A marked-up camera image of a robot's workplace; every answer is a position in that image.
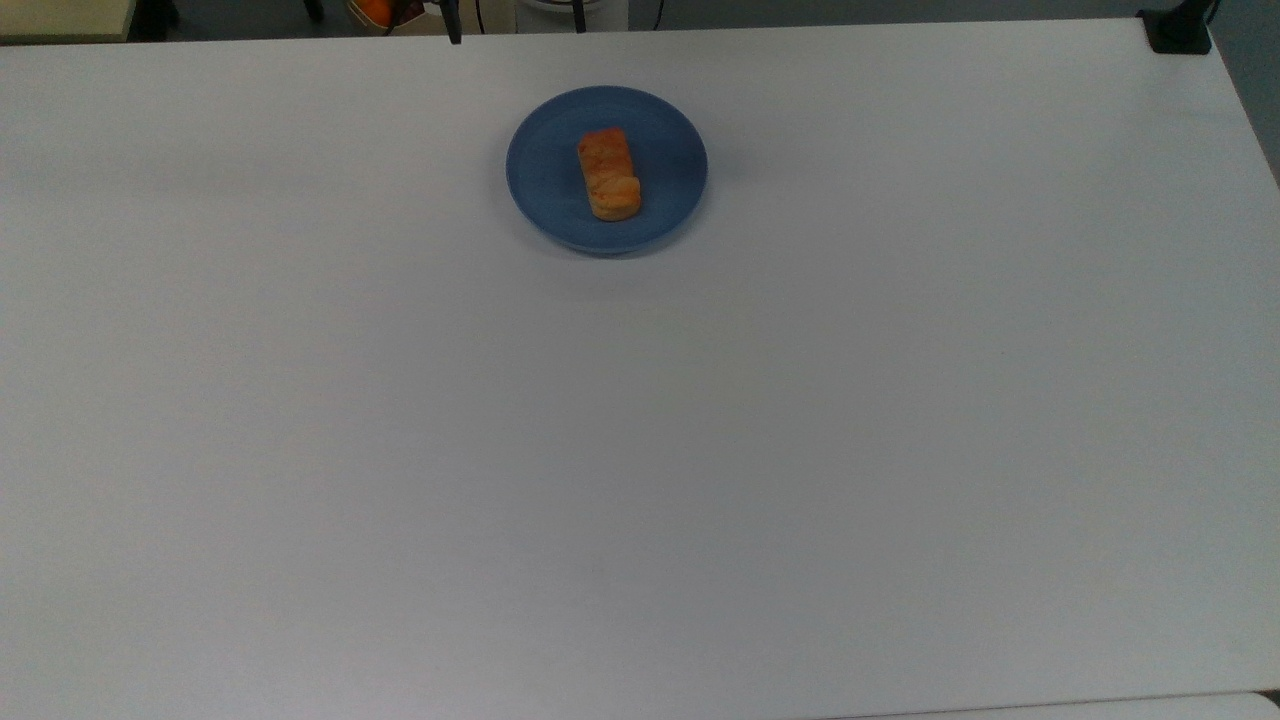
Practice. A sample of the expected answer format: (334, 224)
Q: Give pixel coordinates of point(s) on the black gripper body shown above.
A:
(449, 7)

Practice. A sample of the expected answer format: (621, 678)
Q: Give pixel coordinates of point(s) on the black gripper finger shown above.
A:
(455, 30)

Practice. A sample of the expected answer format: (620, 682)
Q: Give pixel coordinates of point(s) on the orange-brown bread loaf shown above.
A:
(608, 175)

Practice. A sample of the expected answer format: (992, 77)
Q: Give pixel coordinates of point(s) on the orange round object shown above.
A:
(378, 8)

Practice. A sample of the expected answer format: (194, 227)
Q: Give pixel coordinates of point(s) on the blue round plate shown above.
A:
(545, 170)

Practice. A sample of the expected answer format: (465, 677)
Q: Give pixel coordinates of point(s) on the beige cabinet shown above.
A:
(60, 15)

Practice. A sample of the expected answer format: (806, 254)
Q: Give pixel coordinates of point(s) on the black table clamp mount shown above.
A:
(1178, 30)

